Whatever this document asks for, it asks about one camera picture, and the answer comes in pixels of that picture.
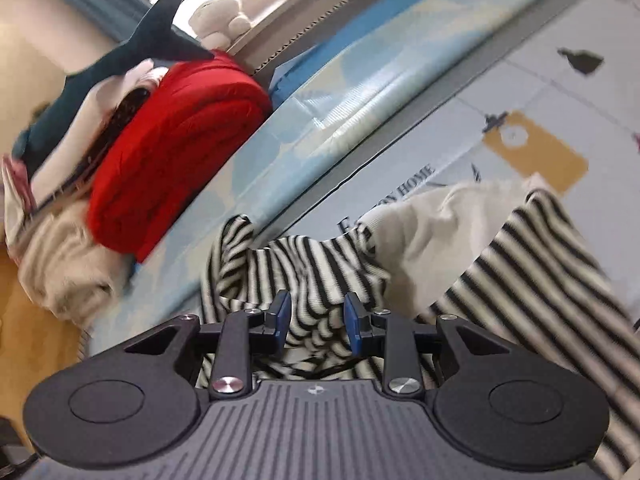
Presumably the red knitted garment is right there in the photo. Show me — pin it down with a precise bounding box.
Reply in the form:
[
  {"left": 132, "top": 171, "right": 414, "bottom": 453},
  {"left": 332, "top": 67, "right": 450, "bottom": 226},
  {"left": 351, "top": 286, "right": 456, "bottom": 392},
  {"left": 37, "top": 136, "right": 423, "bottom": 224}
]
[{"left": 87, "top": 51, "right": 271, "bottom": 262}]

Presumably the white teddy bear plush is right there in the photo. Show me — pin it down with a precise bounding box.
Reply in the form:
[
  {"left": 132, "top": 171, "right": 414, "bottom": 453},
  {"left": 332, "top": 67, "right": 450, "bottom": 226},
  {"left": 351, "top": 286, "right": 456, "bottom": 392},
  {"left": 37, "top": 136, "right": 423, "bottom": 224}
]
[{"left": 188, "top": 0, "right": 252, "bottom": 51}]

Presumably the black white striped sweater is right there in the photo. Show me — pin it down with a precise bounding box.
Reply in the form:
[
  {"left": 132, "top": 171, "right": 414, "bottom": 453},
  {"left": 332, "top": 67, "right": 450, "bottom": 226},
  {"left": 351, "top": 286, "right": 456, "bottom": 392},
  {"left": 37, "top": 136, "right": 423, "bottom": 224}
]
[{"left": 201, "top": 176, "right": 639, "bottom": 479}]

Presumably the light blue patterned quilt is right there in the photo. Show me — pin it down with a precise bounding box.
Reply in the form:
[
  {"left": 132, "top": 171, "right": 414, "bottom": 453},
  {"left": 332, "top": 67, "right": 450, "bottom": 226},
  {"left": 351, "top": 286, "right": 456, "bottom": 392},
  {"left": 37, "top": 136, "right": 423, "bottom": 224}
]
[{"left": 85, "top": 0, "right": 536, "bottom": 354}]

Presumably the blue shark plush toy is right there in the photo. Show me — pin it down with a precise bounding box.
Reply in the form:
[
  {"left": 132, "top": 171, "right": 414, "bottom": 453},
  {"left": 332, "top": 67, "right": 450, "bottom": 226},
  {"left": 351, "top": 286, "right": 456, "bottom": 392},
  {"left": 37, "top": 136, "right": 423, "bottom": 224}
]
[{"left": 12, "top": 0, "right": 214, "bottom": 176}]

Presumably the beige knitted garment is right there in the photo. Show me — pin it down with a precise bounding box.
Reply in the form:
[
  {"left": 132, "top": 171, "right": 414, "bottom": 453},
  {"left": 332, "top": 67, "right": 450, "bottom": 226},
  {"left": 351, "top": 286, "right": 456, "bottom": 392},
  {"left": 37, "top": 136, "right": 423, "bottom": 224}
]
[{"left": 18, "top": 200, "right": 131, "bottom": 330}]

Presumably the wooden bed frame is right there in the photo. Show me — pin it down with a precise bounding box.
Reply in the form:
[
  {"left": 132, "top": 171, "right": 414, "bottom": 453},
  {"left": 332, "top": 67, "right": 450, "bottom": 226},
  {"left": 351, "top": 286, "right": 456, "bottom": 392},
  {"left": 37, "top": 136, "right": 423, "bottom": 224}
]
[{"left": 0, "top": 249, "right": 80, "bottom": 443}]

